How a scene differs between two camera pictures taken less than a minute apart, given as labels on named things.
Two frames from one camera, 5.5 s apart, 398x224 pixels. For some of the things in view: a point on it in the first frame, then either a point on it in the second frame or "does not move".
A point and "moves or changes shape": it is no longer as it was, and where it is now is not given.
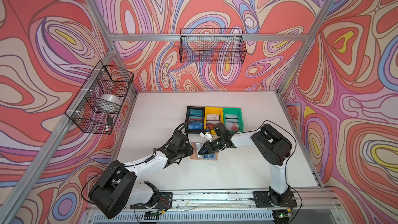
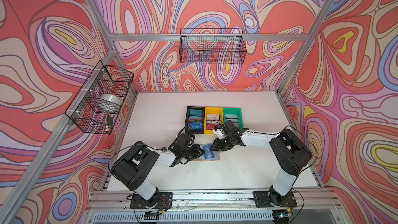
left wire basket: [96, 107] does not move
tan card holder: [195, 156] does not move
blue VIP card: [195, 125] moves or changes shape
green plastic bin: [232, 119] does not move
